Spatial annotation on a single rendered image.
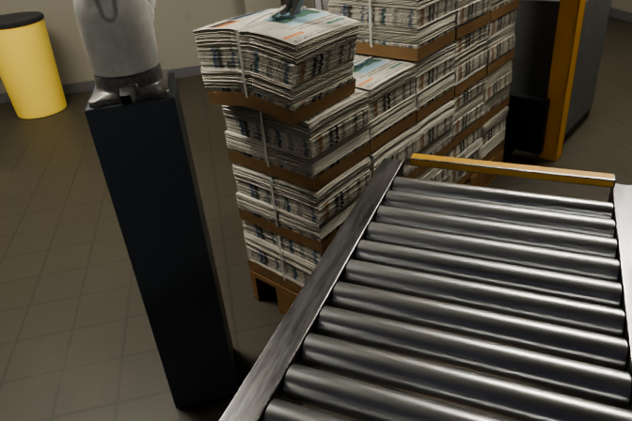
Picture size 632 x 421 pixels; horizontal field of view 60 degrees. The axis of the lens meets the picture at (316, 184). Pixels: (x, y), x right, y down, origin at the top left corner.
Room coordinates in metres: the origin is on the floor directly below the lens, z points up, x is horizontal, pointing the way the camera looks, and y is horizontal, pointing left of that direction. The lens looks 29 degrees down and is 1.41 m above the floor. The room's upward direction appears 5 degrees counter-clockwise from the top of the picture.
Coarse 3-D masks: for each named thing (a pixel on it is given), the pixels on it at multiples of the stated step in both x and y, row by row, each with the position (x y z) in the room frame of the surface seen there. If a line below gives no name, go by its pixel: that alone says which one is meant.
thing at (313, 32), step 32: (256, 32) 1.44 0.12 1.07; (288, 32) 1.43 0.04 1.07; (320, 32) 1.44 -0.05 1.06; (352, 32) 1.53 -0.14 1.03; (256, 64) 1.45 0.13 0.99; (288, 64) 1.37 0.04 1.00; (320, 64) 1.44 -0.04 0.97; (352, 64) 1.56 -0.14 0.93; (288, 96) 1.37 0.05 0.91; (320, 96) 1.45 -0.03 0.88
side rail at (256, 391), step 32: (384, 160) 1.18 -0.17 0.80; (384, 192) 1.03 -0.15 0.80; (352, 224) 0.91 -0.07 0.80; (352, 256) 0.82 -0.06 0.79; (320, 288) 0.72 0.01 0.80; (288, 320) 0.65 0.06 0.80; (288, 352) 0.59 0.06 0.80; (256, 384) 0.53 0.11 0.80; (224, 416) 0.48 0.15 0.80; (256, 416) 0.48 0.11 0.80
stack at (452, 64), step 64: (384, 64) 1.84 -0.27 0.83; (448, 64) 2.00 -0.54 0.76; (256, 128) 1.55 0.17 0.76; (320, 128) 1.43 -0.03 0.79; (384, 128) 1.66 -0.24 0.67; (448, 128) 1.99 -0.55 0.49; (256, 192) 1.58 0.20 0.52; (320, 192) 1.40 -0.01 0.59; (256, 256) 1.62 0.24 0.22; (320, 256) 1.40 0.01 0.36
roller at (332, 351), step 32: (320, 352) 0.59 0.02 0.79; (352, 352) 0.58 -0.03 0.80; (384, 352) 0.57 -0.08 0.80; (384, 384) 0.54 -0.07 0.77; (416, 384) 0.52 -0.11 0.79; (448, 384) 0.51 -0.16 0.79; (480, 384) 0.50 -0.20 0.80; (512, 384) 0.49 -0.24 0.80; (512, 416) 0.46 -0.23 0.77; (544, 416) 0.45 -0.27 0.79; (576, 416) 0.44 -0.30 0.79; (608, 416) 0.43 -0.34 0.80
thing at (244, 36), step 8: (312, 8) 1.66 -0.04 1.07; (280, 16) 1.60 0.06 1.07; (288, 16) 1.59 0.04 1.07; (240, 24) 1.54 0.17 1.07; (248, 24) 1.53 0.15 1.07; (256, 24) 1.53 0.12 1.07; (264, 24) 1.52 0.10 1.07; (232, 32) 1.50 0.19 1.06; (240, 32) 1.48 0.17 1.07; (232, 40) 1.50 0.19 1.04; (240, 40) 1.49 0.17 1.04; (248, 40) 1.46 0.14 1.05; (232, 48) 1.50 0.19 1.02; (248, 48) 1.47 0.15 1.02; (248, 56) 1.46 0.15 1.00; (240, 64) 1.49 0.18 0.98; (248, 64) 1.47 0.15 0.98; (240, 72) 1.49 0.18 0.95; (248, 72) 1.46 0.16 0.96; (240, 80) 1.49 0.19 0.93; (248, 80) 1.47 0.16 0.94; (240, 88) 1.49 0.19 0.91; (248, 88) 1.47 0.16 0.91
